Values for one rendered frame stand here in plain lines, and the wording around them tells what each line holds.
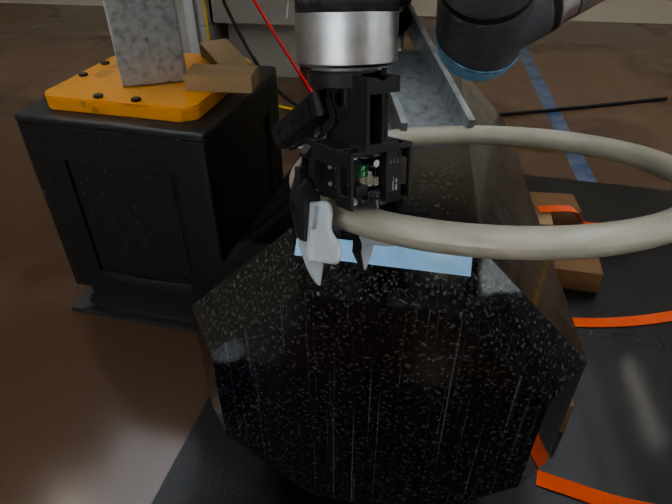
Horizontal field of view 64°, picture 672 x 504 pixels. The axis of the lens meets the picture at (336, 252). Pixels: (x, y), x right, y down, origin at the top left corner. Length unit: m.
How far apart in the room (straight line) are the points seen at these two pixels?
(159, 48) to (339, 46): 1.31
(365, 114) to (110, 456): 1.40
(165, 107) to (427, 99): 0.80
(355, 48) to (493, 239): 0.19
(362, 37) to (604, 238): 0.26
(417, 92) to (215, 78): 0.75
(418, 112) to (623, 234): 0.56
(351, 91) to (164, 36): 1.30
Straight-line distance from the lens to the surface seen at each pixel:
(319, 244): 0.52
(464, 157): 1.22
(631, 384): 1.94
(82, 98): 1.74
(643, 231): 0.53
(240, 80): 1.63
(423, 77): 1.12
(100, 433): 1.76
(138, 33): 1.74
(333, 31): 0.46
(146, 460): 1.66
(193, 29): 3.75
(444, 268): 0.92
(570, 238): 0.49
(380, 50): 0.47
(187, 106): 1.58
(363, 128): 0.47
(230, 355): 1.10
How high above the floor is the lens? 1.33
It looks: 36 degrees down
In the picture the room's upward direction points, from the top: straight up
